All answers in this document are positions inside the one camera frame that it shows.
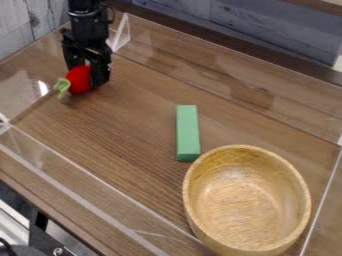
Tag red plush strawberry toy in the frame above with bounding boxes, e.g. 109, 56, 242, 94
54, 65, 91, 99

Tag clear acrylic corner bracket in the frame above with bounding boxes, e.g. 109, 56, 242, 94
107, 13, 131, 52

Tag green rectangular block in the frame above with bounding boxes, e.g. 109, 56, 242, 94
177, 105, 201, 162

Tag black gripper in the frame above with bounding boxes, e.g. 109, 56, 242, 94
62, 29, 113, 88

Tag clear acrylic tray wall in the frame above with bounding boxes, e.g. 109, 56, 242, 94
0, 115, 211, 256

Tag black metal frame base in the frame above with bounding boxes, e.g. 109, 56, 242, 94
0, 212, 77, 256

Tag wooden oval bowl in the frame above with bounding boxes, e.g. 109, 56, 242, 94
182, 145, 312, 256

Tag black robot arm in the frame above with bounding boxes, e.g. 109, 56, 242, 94
62, 0, 113, 89

